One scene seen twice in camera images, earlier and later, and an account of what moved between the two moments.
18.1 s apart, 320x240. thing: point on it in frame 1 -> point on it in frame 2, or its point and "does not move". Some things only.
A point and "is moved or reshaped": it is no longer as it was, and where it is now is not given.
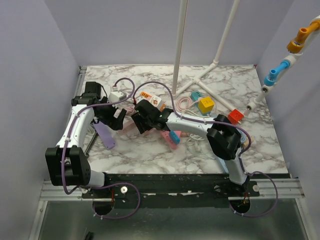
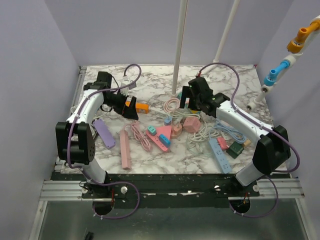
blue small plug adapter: (174, 137) -> (164, 140)
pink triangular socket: (166, 135) -> (165, 131)
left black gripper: (116, 123) -> (130, 112)
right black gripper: (139, 123) -> (187, 93)
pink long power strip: (128, 126) is moved or reshaped
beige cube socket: (246, 143) does not move
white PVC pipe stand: (176, 92) does not move
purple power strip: (105, 134) does not move
